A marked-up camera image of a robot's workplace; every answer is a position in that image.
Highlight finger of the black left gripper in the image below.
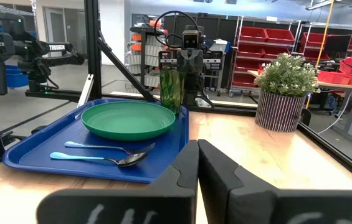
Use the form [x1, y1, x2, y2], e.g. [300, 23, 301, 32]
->
[177, 49, 191, 75]
[190, 49, 205, 75]

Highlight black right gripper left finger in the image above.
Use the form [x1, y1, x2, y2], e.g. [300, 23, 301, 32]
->
[37, 140, 200, 224]

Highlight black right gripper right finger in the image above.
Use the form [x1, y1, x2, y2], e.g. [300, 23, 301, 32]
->
[198, 139, 352, 224]

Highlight green patterned cup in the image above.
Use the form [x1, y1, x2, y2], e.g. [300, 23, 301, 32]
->
[159, 68, 186, 116]

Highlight black spoon with blue handle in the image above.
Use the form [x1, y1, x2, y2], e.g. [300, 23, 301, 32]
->
[50, 151, 149, 168]

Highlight green round plate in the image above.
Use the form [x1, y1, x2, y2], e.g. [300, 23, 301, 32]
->
[80, 101, 176, 142]

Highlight iridescent metal fork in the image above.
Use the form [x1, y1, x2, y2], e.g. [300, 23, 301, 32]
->
[64, 141, 156, 156]

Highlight blue plastic tray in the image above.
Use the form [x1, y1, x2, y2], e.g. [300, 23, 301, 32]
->
[2, 98, 191, 184]

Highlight grey equipment cart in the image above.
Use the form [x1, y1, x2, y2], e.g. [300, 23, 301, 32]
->
[203, 39, 230, 97]

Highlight black shelf with white drawers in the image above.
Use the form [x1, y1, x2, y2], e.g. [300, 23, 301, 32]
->
[125, 20, 168, 91]

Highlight black partition panels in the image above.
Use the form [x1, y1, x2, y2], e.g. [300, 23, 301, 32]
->
[163, 12, 242, 41]

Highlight silver metal bar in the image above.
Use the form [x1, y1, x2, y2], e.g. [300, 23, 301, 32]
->
[76, 73, 95, 108]

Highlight potted plant in striped pot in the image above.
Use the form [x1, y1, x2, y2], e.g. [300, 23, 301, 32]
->
[254, 52, 320, 133]

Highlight white door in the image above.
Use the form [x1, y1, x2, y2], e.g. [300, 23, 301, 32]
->
[43, 6, 85, 57]

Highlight ceiling light fixture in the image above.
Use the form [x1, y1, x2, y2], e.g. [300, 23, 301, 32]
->
[305, 0, 340, 11]

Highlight black background monitor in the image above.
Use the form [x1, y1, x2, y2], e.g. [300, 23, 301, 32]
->
[324, 34, 352, 54]

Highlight blue storage bin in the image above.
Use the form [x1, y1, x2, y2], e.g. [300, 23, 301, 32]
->
[0, 63, 29, 94]

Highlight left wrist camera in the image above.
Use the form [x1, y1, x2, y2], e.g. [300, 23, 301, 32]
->
[181, 29, 201, 50]

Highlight silver mounting bracket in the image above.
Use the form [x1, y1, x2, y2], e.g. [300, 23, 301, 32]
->
[195, 96, 210, 108]

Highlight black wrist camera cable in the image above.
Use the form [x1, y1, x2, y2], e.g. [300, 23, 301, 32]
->
[153, 10, 202, 50]

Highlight wire shelf rack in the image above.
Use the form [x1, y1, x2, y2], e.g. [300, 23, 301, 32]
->
[298, 21, 352, 63]
[229, 15, 302, 98]

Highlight white cable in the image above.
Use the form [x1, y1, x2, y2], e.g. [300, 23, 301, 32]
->
[317, 90, 352, 135]

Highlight wire shelf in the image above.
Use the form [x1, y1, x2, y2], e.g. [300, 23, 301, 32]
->
[0, 1, 36, 16]

